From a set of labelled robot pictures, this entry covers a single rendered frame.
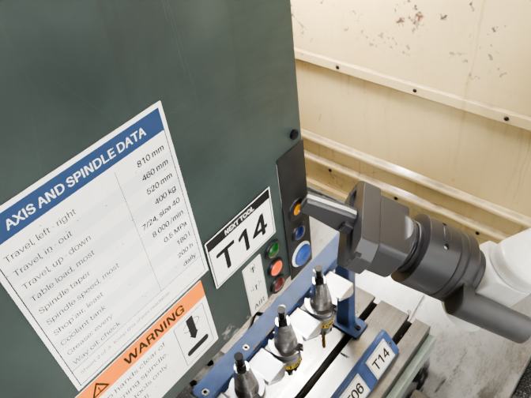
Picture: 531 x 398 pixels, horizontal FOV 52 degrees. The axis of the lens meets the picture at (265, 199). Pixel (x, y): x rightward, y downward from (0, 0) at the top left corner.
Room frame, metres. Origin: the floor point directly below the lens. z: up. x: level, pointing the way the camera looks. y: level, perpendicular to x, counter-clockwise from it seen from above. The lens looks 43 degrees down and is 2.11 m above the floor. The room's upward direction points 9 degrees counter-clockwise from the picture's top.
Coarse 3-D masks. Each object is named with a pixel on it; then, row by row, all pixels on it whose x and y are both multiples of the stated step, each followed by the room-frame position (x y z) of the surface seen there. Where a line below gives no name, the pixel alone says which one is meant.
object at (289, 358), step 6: (294, 330) 0.57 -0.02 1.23; (300, 336) 0.56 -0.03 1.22; (270, 342) 0.55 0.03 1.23; (300, 342) 0.54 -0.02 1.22; (270, 348) 0.54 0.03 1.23; (300, 348) 0.54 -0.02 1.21; (276, 354) 0.53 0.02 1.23; (282, 354) 0.53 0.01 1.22; (288, 354) 0.52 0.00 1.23; (294, 354) 0.52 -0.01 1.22; (288, 360) 0.52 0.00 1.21; (294, 360) 0.52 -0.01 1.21
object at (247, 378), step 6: (234, 366) 0.48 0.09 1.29; (234, 372) 0.47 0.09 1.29; (240, 372) 0.46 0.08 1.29; (246, 372) 0.46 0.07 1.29; (252, 372) 0.47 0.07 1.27; (234, 378) 0.47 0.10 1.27; (240, 378) 0.46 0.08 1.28; (246, 378) 0.46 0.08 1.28; (252, 378) 0.47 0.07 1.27; (234, 384) 0.47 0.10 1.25; (240, 384) 0.46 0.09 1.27; (246, 384) 0.46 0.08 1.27; (252, 384) 0.46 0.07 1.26; (258, 384) 0.47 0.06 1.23; (234, 390) 0.47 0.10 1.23; (240, 390) 0.46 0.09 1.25; (246, 390) 0.45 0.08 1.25; (252, 390) 0.46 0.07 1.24; (240, 396) 0.45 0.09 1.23; (246, 396) 0.45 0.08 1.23; (252, 396) 0.45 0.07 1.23
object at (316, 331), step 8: (296, 312) 0.62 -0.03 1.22; (304, 312) 0.61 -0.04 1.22; (296, 320) 0.60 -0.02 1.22; (304, 320) 0.60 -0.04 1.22; (312, 320) 0.59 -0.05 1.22; (320, 320) 0.59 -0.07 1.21; (296, 328) 0.58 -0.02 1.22; (304, 328) 0.58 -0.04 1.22; (312, 328) 0.58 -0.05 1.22; (320, 328) 0.57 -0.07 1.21; (304, 336) 0.56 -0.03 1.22; (312, 336) 0.56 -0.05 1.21
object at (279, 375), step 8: (256, 352) 0.54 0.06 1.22; (264, 352) 0.54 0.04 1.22; (248, 360) 0.53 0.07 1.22; (256, 360) 0.53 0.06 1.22; (264, 360) 0.52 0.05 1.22; (272, 360) 0.52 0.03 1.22; (280, 360) 0.52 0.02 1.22; (256, 368) 0.51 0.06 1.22; (264, 368) 0.51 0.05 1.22; (272, 368) 0.51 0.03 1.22; (280, 368) 0.50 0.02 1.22; (264, 376) 0.49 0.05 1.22; (272, 376) 0.49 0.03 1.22; (280, 376) 0.49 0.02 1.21; (272, 384) 0.48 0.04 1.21
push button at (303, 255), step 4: (304, 244) 0.46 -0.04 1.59; (308, 244) 0.46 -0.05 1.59; (300, 248) 0.45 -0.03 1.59; (304, 248) 0.45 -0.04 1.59; (308, 248) 0.45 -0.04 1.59; (300, 252) 0.44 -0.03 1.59; (304, 252) 0.45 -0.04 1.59; (308, 252) 0.45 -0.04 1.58; (296, 256) 0.44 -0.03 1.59; (300, 256) 0.44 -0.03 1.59; (304, 256) 0.45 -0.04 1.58; (308, 256) 0.45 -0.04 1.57; (296, 260) 0.44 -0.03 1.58; (300, 260) 0.44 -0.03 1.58; (304, 260) 0.45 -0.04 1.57; (296, 264) 0.44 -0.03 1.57; (300, 264) 0.44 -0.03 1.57
